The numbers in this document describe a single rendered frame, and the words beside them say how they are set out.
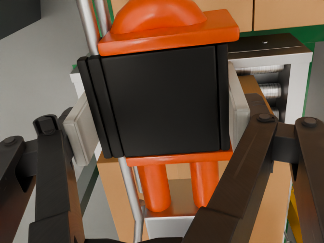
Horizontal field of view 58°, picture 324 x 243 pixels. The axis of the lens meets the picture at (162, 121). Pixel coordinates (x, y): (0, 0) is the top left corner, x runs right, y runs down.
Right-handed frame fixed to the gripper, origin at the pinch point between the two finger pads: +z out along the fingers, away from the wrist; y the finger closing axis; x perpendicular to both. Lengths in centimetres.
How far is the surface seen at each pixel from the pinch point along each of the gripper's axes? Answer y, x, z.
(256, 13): 21, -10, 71
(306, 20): 34, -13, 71
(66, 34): -59, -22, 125
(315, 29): 59, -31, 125
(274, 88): 27, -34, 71
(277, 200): 18, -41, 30
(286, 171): 19.3, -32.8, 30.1
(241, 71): 17, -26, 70
